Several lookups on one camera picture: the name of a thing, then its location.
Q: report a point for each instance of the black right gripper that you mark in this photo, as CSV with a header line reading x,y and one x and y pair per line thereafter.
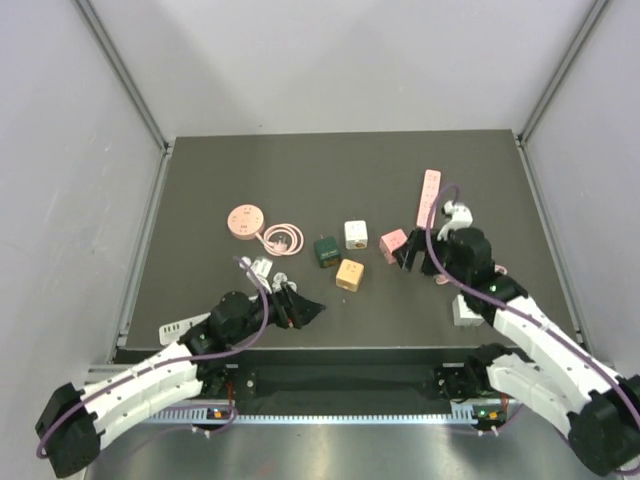
x,y
406,254

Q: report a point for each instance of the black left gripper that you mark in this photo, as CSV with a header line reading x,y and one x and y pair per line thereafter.
x,y
301,312

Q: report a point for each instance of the pink cube adapter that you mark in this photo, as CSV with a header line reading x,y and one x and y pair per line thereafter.
x,y
390,242

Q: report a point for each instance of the pink power strip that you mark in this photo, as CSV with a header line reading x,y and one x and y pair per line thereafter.
x,y
429,192

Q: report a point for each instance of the orange cube adapter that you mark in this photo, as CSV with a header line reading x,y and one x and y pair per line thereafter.
x,y
349,275

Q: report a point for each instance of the white tiger cube plug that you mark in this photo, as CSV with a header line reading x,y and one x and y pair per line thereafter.
x,y
355,234

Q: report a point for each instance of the green wooden hexagon socket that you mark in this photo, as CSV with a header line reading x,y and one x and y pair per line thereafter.
x,y
327,252

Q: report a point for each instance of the white power strip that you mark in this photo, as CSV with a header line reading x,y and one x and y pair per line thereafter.
x,y
171,332

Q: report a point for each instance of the pink round socket base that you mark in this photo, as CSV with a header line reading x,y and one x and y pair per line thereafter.
x,y
246,222

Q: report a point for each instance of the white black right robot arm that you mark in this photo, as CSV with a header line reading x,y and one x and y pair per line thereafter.
x,y
594,408

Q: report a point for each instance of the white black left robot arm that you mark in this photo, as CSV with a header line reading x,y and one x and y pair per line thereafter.
x,y
76,425

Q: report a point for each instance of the white cube adapter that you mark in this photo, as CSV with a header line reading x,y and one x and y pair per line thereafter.
x,y
463,316

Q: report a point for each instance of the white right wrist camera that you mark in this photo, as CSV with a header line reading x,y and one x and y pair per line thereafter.
x,y
458,215

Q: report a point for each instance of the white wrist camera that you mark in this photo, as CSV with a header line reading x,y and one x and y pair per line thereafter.
x,y
458,215
257,271

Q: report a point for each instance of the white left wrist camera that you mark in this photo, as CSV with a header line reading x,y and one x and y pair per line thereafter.
x,y
257,271

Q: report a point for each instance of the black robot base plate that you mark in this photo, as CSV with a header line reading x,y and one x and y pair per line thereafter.
x,y
345,382

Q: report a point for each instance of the grey cable duct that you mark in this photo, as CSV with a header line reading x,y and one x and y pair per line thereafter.
x,y
204,415

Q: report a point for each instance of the aluminium frame rail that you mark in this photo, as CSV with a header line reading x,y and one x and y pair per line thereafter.
x,y
569,384

